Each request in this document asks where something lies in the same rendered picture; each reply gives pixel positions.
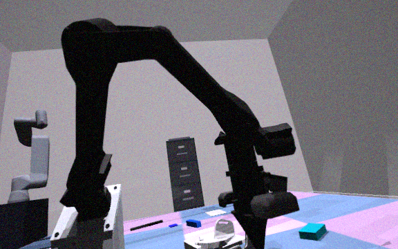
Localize teal rectangular block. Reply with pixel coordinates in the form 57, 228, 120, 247
299, 223, 327, 241

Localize blue rectangular block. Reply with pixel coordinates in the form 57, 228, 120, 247
186, 220, 201, 228

